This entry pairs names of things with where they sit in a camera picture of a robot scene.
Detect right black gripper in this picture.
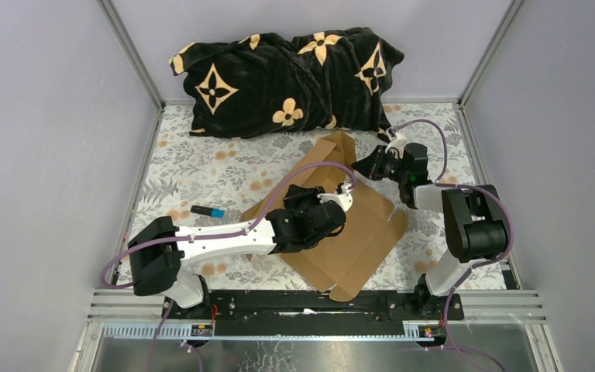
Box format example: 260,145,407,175
350,146,408,184

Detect brown cardboard box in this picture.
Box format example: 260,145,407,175
238,131,408,302

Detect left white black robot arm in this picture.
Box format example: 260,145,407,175
128,182,353,319

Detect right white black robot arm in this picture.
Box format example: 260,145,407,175
352,143,511,319

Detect black blanket with tan flowers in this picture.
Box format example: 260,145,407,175
168,27,405,139

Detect black blue marker pen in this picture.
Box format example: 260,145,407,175
191,205,225,219

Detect floral patterned table mat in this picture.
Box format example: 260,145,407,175
130,102,475,290

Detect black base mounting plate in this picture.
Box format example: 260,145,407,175
164,290,465,336

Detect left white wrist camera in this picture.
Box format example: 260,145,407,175
317,182,353,212

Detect aluminium frame rail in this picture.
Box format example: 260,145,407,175
88,289,546,342

